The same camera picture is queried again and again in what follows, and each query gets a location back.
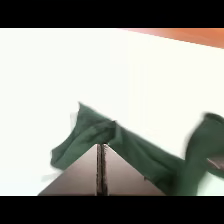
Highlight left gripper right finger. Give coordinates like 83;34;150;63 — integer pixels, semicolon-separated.
100;143;166;197

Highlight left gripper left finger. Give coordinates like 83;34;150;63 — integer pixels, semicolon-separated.
37;143;100;197

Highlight dark green shirt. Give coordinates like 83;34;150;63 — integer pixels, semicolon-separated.
50;101;224;197

